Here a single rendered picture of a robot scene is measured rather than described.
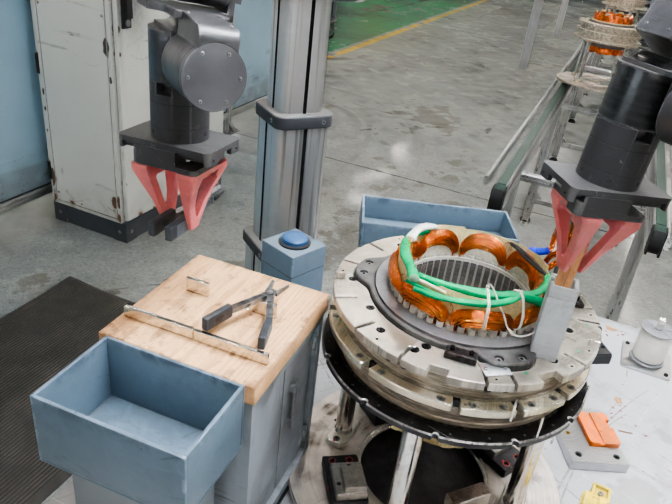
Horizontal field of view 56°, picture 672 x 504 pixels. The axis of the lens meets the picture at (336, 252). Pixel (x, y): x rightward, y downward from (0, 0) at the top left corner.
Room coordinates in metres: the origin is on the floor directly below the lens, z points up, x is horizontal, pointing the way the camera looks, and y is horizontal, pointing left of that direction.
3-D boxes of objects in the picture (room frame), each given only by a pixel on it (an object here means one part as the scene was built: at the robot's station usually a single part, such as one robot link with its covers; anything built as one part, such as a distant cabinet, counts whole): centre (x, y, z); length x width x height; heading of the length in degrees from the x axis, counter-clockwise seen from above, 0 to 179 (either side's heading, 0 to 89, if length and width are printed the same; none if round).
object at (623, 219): (0.56, -0.23, 1.25); 0.07 x 0.07 x 0.09; 12
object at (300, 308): (0.61, 0.12, 1.05); 0.20 x 0.19 x 0.02; 162
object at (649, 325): (1.02, -0.62, 0.82); 0.06 x 0.06 x 0.07
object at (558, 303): (0.57, -0.24, 1.14); 0.03 x 0.03 x 0.09; 75
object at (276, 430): (0.61, 0.12, 0.91); 0.19 x 0.19 x 0.26; 72
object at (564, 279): (0.57, -0.23, 1.20); 0.02 x 0.02 x 0.06
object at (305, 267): (0.86, 0.06, 0.91); 0.07 x 0.07 x 0.25; 49
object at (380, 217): (0.95, -0.16, 0.92); 0.25 x 0.11 x 0.28; 91
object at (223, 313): (0.57, 0.12, 1.09); 0.04 x 0.01 x 0.02; 147
